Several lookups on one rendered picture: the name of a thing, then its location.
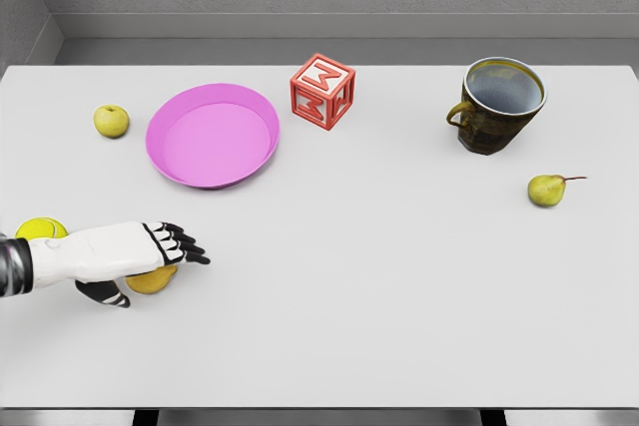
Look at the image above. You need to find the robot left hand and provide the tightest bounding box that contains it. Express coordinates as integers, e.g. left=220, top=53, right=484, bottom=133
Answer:
left=73, top=220, right=212, bottom=309

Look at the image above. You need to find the yellow tennis ball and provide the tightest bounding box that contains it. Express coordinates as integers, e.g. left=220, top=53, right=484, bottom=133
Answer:
left=14, top=216, right=69, bottom=241

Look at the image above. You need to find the green pear with stem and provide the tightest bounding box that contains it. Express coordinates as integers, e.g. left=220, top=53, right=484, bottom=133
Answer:
left=527, top=174, right=589, bottom=209

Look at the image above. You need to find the yellow lemon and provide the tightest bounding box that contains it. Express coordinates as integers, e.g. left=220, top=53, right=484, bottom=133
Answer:
left=124, top=264, right=180, bottom=296

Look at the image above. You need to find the pink round plate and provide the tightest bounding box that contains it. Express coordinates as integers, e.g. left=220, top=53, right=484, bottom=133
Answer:
left=145, top=83, right=282, bottom=191

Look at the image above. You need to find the yellow-green apple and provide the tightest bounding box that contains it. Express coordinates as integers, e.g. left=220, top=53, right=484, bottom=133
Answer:
left=93, top=104, right=131, bottom=140

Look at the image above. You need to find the dark olive mug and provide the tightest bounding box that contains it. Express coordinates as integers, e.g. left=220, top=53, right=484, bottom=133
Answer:
left=445, top=57, right=549, bottom=157

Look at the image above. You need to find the red letter block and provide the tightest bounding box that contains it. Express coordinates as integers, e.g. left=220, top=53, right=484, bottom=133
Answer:
left=290, top=52, right=357, bottom=132

